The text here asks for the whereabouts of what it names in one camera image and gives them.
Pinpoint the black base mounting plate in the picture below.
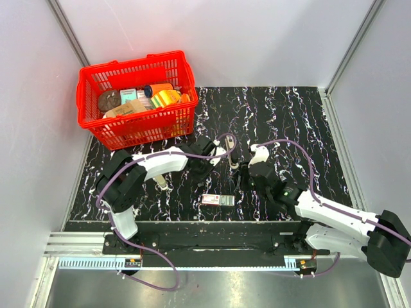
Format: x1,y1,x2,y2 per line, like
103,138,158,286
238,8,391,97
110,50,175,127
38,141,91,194
102,220,331,257

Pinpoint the purple cable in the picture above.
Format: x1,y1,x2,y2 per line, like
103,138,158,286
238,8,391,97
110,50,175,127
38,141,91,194
256,139,411,278
96,133,238,292

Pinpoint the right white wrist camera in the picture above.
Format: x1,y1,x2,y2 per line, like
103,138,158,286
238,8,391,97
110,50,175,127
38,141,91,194
249,144,269,167

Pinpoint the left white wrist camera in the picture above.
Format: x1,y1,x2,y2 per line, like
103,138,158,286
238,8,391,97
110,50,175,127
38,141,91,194
207,140,227,167

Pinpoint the red plastic shopping basket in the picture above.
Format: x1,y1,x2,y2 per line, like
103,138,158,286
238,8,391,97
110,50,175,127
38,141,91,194
76,51,198,150

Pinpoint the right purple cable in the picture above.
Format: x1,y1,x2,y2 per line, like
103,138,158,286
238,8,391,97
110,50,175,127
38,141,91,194
256,139,411,278

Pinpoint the black marble pattern mat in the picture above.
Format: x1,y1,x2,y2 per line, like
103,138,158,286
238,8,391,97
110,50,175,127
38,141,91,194
72,85,358,223

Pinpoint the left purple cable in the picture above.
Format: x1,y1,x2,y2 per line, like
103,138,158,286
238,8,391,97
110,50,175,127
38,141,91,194
96,133,238,292

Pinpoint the white staple box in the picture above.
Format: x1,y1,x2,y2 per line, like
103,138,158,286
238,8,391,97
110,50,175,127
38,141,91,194
202,194,235,207

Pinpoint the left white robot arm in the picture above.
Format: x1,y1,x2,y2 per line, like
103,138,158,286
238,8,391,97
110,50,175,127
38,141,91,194
96,137,217,254

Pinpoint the teal white box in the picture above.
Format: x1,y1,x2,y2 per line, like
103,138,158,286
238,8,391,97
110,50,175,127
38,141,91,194
119,89,137,105

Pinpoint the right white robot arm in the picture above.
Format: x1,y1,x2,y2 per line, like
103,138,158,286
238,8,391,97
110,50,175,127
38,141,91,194
238,162,410,278

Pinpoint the brown cardboard box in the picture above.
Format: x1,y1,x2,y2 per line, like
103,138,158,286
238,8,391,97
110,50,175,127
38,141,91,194
103,99,148,118

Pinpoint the orange cylinder can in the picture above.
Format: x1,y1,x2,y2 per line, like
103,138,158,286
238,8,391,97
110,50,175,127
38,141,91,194
144,83,174,98

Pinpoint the yellow green box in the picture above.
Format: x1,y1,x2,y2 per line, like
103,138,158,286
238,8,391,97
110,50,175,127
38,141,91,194
150,90,181,108

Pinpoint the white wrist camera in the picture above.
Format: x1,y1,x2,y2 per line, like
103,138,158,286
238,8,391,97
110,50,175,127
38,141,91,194
249,144,269,167
207,140,227,167

